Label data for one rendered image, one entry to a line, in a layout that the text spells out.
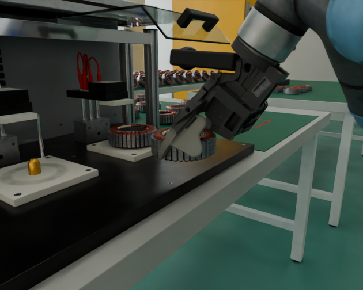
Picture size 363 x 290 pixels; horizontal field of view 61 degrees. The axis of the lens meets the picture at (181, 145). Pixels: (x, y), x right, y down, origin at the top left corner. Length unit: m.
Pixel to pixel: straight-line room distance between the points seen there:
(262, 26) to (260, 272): 1.34
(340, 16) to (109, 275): 0.35
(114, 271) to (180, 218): 0.13
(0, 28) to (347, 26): 0.54
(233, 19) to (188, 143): 3.78
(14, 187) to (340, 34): 0.47
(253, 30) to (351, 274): 1.47
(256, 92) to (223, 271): 1.24
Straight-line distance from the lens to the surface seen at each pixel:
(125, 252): 0.39
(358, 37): 0.31
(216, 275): 1.56
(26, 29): 0.68
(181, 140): 0.45
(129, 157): 0.64
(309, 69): 5.73
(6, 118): 0.57
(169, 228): 0.44
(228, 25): 4.21
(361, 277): 1.76
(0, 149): 0.69
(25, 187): 0.53
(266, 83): 0.43
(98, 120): 0.81
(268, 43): 0.41
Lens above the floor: 0.97
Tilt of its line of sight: 16 degrees down
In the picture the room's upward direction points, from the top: straight up
